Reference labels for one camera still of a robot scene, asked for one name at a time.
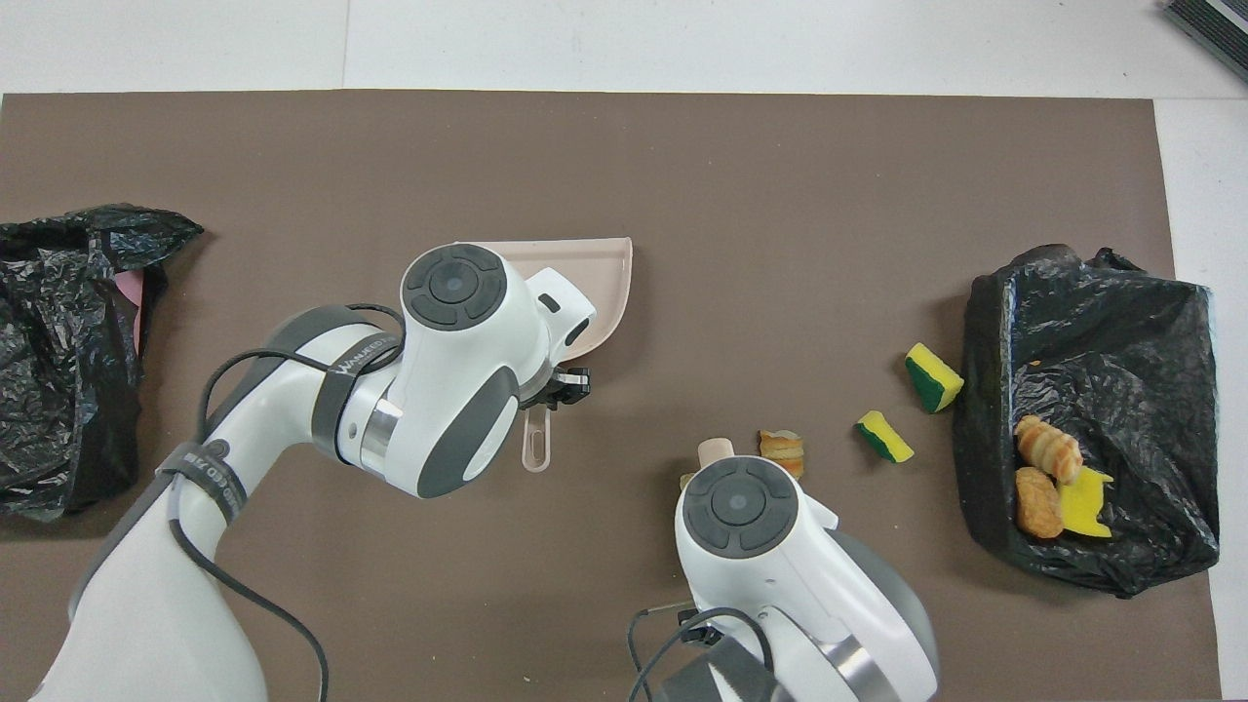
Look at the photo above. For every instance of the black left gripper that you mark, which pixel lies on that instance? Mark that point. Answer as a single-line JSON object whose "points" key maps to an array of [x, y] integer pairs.
{"points": [[551, 393]]}

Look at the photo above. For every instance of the beige plastic dustpan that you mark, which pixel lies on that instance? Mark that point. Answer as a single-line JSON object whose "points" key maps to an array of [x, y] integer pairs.
{"points": [[604, 283]]}

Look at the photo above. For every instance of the beige hand brush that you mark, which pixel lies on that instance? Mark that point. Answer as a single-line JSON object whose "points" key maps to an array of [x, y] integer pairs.
{"points": [[715, 450]]}

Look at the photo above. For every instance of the striped bread roll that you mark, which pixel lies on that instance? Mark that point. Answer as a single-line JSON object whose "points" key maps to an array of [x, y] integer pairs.
{"points": [[783, 453]]}

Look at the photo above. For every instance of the yellow green sponge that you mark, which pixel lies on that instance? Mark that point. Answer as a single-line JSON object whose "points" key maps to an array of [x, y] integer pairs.
{"points": [[933, 377], [884, 437]]}

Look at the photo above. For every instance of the golden croissant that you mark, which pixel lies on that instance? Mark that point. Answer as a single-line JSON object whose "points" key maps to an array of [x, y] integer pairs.
{"points": [[1048, 448]]}

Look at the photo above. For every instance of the brown fried nugget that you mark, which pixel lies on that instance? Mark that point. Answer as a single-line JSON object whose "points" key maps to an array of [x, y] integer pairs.
{"points": [[1038, 505]]}

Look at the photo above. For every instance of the notched yellow sponge piece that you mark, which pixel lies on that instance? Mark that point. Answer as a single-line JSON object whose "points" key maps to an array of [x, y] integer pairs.
{"points": [[1087, 507]]}

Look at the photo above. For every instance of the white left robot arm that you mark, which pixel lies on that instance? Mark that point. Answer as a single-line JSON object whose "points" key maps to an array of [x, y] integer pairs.
{"points": [[458, 390]]}

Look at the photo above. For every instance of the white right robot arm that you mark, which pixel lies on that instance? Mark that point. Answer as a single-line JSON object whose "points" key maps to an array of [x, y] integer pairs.
{"points": [[780, 565]]}

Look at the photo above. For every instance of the pink plastic bin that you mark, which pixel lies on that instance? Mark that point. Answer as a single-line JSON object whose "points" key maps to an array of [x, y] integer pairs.
{"points": [[132, 302]]}

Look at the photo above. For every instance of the crumpled black trash bag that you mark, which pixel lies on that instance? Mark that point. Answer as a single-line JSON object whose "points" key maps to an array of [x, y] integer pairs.
{"points": [[58, 390]]}

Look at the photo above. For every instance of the black bag lined bin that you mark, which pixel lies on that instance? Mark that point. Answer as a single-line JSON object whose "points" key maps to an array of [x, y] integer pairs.
{"points": [[1121, 370]]}

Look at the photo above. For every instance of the brown table mat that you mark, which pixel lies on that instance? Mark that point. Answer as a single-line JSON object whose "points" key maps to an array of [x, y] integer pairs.
{"points": [[487, 175]]}

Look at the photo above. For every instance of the dark ribbed panel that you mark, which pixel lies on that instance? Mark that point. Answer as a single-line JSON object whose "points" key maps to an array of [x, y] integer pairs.
{"points": [[1219, 24]]}

